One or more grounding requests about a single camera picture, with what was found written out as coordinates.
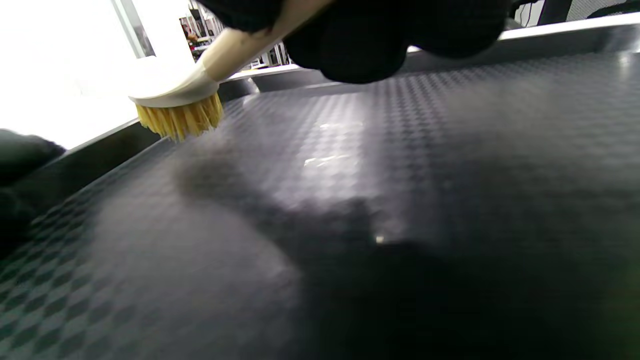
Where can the person's right hand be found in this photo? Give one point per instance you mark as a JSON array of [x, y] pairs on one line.
[[380, 35]]

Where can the black plastic tray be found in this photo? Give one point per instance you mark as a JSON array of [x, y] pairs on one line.
[[400, 200]]

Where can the person's left hand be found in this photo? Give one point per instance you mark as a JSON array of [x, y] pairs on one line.
[[20, 160]]

